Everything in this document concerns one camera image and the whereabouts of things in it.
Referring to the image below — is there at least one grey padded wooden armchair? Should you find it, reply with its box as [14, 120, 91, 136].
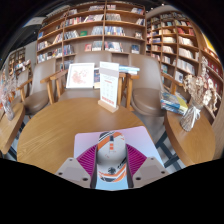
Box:
[40, 50, 135, 105]
[15, 58, 58, 117]
[124, 53, 185, 118]

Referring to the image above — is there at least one round wooden side table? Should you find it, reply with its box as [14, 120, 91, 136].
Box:
[0, 101, 27, 156]
[163, 108, 217, 167]

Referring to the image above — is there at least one stack of colourful books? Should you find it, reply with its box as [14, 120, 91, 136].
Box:
[159, 91, 190, 116]

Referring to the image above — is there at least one wide wooden bookshelf unit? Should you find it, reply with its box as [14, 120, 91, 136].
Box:
[35, 1, 147, 65]

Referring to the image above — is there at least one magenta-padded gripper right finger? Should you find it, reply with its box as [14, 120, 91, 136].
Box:
[124, 143, 170, 189]

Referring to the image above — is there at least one pale lilac mouse pad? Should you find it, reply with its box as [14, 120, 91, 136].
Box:
[73, 125, 165, 192]

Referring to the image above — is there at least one light blue book stack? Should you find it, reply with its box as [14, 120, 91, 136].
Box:
[118, 64, 141, 75]

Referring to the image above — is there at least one curved wooden bookshelf unit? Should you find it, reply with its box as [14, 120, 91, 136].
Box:
[145, 10, 224, 109]

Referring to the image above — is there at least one small distant bookshelf unit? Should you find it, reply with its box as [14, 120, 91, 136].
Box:
[6, 46, 33, 78]

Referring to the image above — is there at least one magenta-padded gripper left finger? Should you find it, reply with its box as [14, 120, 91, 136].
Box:
[54, 144, 100, 190]

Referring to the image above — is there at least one white sign on wooden base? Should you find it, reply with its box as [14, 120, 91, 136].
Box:
[97, 61, 120, 114]

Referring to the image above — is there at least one white orange black computer mouse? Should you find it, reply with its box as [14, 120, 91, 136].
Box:
[95, 130, 128, 184]

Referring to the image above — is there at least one dark cover book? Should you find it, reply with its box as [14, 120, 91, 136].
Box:
[93, 68, 101, 90]

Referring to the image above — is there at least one white framed floral picture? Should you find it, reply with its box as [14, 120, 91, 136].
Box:
[65, 62, 96, 90]

